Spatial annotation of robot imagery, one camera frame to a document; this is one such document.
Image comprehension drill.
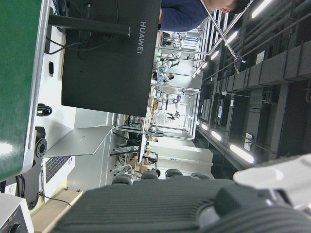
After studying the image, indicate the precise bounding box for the black Huawei monitor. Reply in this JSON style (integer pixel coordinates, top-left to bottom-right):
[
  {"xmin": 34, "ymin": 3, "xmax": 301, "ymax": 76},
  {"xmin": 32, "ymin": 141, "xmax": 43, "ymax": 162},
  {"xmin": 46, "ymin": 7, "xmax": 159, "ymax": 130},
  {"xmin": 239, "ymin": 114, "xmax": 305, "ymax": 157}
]
[{"xmin": 48, "ymin": 0, "xmax": 163, "ymax": 117}]

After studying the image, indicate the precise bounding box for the white conveyor control box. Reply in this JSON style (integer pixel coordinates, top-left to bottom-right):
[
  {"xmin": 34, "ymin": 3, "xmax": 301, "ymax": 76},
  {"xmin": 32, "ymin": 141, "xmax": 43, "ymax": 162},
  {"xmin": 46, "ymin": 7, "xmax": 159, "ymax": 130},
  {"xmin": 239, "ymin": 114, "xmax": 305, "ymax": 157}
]
[{"xmin": 0, "ymin": 193, "xmax": 35, "ymax": 233}]

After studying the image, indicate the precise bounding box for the green conveyor belt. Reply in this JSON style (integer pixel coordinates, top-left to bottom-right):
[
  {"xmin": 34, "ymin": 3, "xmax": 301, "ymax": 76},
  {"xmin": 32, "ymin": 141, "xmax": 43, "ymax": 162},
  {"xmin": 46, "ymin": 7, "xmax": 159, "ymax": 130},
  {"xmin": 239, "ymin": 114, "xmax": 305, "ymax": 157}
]
[{"xmin": 0, "ymin": 0, "xmax": 53, "ymax": 183}]

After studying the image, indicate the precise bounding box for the coiled black cable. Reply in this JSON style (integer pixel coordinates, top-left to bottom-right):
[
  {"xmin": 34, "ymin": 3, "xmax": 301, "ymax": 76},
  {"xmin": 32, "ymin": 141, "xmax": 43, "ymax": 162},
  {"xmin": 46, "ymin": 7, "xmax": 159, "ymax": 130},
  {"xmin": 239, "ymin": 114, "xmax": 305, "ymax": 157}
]
[{"xmin": 36, "ymin": 103, "xmax": 52, "ymax": 117}]

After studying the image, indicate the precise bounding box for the background person in white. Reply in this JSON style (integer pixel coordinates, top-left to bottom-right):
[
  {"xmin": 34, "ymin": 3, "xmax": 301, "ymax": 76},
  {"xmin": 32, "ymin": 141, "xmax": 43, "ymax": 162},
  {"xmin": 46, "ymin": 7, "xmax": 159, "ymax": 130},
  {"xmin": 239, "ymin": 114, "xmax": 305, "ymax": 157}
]
[{"xmin": 164, "ymin": 73, "xmax": 176, "ymax": 86}]

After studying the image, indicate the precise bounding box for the person in navy shirt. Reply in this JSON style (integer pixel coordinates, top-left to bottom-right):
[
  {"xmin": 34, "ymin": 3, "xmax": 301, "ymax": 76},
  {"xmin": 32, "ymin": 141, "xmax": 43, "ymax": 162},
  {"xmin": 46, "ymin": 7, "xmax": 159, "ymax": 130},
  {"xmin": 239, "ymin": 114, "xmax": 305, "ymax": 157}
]
[{"xmin": 158, "ymin": 0, "xmax": 251, "ymax": 33}]

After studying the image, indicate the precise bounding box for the silver laptop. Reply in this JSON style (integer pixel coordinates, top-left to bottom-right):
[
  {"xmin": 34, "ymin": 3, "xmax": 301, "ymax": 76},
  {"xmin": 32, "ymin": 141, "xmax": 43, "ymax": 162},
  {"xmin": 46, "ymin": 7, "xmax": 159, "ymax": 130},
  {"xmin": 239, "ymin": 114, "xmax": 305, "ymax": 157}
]
[{"xmin": 42, "ymin": 125, "xmax": 115, "ymax": 184}]

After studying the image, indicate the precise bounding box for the black flange mount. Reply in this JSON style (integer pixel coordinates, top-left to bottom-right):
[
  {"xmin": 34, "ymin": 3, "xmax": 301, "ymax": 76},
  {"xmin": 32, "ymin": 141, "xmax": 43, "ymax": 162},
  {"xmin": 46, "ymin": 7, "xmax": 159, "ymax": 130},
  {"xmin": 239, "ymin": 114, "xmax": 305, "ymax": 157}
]
[{"xmin": 23, "ymin": 126, "xmax": 49, "ymax": 211}]

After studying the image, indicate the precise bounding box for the thin black cable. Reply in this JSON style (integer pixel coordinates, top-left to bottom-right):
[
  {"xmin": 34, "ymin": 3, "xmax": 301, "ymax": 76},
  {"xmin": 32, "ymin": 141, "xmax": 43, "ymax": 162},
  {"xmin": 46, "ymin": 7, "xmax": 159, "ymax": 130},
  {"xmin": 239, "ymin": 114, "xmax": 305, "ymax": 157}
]
[{"xmin": 38, "ymin": 191, "xmax": 73, "ymax": 208}]

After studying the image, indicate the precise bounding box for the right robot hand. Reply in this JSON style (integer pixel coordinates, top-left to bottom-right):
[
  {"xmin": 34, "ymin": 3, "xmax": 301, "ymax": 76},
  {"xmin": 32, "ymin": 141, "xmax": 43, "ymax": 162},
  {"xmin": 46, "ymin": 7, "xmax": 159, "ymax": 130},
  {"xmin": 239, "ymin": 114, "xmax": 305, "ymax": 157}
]
[{"xmin": 52, "ymin": 152, "xmax": 311, "ymax": 233}]

